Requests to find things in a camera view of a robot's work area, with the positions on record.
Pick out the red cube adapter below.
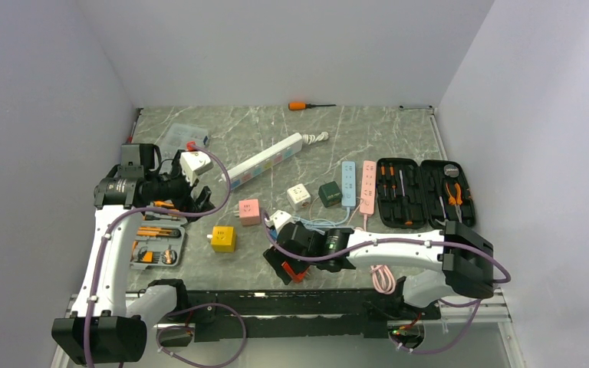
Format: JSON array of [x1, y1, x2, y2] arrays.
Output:
[[281, 261, 310, 284]]

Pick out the white cube charger with picture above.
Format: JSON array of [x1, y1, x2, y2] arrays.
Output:
[[286, 183, 311, 212]]

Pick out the pink cube adapter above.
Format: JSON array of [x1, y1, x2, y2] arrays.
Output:
[[234, 199, 262, 226]]

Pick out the dark green cube charger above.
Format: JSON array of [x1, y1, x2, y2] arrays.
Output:
[[318, 181, 343, 208]]

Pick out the yellow cube adapter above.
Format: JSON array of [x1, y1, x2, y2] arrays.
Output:
[[207, 225, 236, 253]]

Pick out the light blue power strip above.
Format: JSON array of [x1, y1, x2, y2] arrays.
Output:
[[341, 161, 357, 210]]

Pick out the pink power strip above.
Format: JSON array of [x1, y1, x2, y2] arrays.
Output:
[[359, 160, 377, 217]]

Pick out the white power strip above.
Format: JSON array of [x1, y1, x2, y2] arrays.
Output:
[[227, 133, 304, 190]]

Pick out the pink cable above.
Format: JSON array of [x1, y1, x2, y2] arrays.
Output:
[[363, 213, 397, 296]]

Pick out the white round plug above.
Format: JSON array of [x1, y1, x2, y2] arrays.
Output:
[[301, 131, 329, 145]]

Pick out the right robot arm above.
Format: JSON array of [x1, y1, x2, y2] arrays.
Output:
[[269, 222, 497, 318]]

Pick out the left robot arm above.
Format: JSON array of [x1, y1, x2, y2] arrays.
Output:
[[51, 143, 219, 367]]

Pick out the orange black utility knife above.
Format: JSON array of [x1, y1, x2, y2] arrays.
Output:
[[137, 227, 182, 238]]

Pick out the grey open tool case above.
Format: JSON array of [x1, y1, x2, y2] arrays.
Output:
[[130, 201, 187, 270]]

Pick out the clear plastic screw organizer box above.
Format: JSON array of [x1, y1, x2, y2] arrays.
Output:
[[163, 123, 211, 150]]

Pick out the blue red pen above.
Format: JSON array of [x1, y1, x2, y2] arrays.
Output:
[[125, 121, 137, 143]]

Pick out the black open tool case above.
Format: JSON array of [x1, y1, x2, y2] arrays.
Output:
[[376, 158, 476, 229]]

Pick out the orange screwdriver at back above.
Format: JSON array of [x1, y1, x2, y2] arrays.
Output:
[[288, 102, 336, 111]]

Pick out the long nose orange pliers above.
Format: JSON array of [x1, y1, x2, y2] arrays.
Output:
[[444, 181, 462, 222]]

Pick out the light blue coiled cable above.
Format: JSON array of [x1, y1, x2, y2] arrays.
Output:
[[291, 205, 351, 235]]

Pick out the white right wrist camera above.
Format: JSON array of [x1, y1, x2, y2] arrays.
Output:
[[265, 210, 294, 233]]

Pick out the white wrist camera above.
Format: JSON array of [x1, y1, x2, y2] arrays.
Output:
[[265, 210, 294, 233], [179, 141, 213, 186]]

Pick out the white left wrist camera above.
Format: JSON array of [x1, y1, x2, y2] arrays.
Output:
[[179, 141, 213, 186]]

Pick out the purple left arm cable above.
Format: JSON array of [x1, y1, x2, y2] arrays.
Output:
[[81, 146, 248, 368]]

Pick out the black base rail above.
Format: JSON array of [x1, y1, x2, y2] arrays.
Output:
[[159, 288, 441, 342]]

